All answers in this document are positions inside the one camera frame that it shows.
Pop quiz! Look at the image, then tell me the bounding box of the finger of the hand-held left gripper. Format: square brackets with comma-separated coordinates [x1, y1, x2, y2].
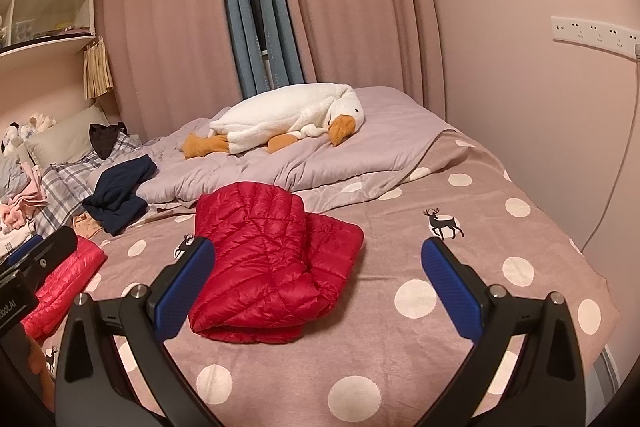
[22, 227, 78, 280]
[7, 234, 45, 264]

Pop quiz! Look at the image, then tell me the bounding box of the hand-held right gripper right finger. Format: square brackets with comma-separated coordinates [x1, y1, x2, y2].
[420, 236, 586, 427]

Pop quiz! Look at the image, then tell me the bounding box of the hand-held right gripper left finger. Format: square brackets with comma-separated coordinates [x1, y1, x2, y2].
[54, 236, 216, 427]

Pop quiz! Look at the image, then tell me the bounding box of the person's left forearm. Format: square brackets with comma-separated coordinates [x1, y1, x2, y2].
[20, 332, 56, 413]

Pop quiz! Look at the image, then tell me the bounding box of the white garment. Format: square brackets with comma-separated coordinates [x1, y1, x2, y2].
[0, 227, 43, 253]

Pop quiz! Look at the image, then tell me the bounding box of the coral red down jacket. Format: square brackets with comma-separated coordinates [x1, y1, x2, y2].
[21, 236, 108, 339]

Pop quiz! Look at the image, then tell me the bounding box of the peach garment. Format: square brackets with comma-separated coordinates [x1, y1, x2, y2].
[72, 213, 108, 240]

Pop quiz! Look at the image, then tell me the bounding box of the pink garment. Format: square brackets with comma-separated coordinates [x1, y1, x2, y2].
[0, 162, 51, 233]

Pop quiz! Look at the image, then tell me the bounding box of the brown polka dot blanket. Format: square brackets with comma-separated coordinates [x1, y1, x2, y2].
[30, 127, 623, 427]

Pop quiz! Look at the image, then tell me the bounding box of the plaid grey shirt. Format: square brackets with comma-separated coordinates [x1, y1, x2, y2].
[30, 132, 143, 238]

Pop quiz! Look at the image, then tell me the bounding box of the grey blue garment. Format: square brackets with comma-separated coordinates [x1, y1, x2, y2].
[0, 154, 28, 200]

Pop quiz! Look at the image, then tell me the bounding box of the navy blue garment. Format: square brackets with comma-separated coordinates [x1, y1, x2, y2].
[81, 154, 158, 237]

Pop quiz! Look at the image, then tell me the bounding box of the black and white dog plush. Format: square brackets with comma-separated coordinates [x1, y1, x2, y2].
[0, 122, 26, 155]

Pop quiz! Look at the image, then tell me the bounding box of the beige pillow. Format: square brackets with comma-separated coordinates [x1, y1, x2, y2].
[24, 104, 111, 168]

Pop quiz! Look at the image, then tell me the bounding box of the dark brown garment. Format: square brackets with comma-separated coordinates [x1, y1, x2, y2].
[89, 122, 128, 160]

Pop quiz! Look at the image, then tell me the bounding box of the grey quilt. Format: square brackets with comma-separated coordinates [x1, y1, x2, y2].
[135, 86, 453, 212]

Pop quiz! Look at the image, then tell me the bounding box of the beige pleated skirt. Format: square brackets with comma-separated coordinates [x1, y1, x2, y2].
[82, 36, 115, 100]

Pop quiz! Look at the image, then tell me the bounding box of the white goose plush toy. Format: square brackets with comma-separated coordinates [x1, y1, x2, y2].
[181, 83, 364, 159]

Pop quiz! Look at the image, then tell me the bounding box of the pink curtain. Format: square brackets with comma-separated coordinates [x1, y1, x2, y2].
[95, 0, 241, 142]
[267, 0, 448, 122]

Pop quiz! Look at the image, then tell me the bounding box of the white cable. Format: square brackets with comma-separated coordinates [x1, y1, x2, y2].
[582, 57, 640, 253]

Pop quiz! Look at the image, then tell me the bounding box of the white wall shelf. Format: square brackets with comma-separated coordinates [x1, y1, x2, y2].
[0, 0, 97, 58]

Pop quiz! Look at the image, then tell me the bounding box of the white wall socket strip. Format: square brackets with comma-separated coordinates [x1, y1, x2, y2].
[550, 15, 640, 56]

